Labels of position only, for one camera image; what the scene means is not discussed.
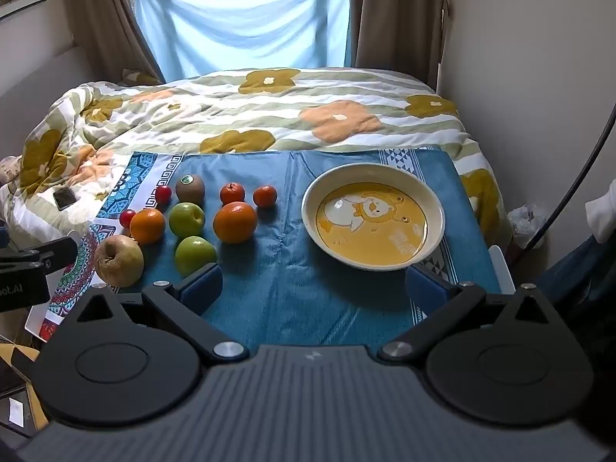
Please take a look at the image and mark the floral striped quilt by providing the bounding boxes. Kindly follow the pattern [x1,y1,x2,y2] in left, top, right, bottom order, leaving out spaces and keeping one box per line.
[0,67,513,251]

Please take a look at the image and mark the kiwi with green sticker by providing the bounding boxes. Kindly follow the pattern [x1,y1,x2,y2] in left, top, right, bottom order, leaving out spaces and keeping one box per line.
[175,174,205,203]

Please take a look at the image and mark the brown curtain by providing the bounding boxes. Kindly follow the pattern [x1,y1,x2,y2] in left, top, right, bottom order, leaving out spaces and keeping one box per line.
[349,0,448,93]
[58,0,164,85]

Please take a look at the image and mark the black phone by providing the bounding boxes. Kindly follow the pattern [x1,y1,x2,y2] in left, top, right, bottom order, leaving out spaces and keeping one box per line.
[53,187,78,211]

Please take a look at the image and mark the beige patterned cloth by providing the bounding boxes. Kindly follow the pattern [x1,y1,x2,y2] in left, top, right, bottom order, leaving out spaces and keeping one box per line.
[0,154,23,191]

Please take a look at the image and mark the medium orange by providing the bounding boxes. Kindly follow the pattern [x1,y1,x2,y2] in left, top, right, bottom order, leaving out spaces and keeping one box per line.
[130,208,166,245]

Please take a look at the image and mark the black cable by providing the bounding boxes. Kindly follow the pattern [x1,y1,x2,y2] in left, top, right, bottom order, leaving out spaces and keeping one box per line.
[529,103,616,250]

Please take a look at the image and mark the clear plastic bag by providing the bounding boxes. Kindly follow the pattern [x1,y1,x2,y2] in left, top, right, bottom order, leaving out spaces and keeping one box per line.
[507,204,547,252]

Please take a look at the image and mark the white table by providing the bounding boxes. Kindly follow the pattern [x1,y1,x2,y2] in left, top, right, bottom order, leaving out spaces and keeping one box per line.
[24,245,516,343]

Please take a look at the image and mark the blue patterned tablecloth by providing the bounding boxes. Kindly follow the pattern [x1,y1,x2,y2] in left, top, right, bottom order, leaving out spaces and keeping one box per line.
[36,150,504,347]

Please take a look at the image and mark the white bowl of fruit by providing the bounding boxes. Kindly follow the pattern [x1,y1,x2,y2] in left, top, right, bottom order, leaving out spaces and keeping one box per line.
[301,162,446,271]

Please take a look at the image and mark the light blue window cloth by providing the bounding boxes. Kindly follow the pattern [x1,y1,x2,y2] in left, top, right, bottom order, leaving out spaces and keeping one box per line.
[132,0,351,82]

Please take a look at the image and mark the green apple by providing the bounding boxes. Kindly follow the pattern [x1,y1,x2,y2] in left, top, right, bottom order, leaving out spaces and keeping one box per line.
[168,202,205,238]
[174,236,217,276]

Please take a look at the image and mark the small mandarin with stem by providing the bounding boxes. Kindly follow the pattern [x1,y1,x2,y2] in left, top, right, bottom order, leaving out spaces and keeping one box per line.
[220,182,246,206]

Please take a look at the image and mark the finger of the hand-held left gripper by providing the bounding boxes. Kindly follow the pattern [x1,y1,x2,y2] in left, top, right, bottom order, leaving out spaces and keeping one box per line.
[0,236,79,271]

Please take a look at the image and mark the large orange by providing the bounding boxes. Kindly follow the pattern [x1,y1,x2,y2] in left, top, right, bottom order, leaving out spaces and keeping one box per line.
[213,201,258,244]

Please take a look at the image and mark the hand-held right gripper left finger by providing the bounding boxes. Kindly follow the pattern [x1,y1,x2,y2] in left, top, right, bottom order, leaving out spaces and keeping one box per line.
[72,262,248,365]

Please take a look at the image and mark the cardboard box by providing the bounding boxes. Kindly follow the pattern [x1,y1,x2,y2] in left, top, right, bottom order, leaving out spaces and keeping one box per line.
[0,334,51,439]

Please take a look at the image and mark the brownish wrinkled apple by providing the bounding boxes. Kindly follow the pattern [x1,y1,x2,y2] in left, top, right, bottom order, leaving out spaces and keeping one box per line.
[94,235,145,288]

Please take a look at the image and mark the dark blue cloth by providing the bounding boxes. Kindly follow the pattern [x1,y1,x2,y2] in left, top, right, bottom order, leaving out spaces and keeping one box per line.
[544,236,616,321]

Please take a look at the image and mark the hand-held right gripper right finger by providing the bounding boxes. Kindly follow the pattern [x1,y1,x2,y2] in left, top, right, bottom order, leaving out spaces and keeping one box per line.
[378,267,554,364]

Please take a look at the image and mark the white cloth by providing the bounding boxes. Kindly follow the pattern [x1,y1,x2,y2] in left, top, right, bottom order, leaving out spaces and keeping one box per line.
[584,191,616,244]

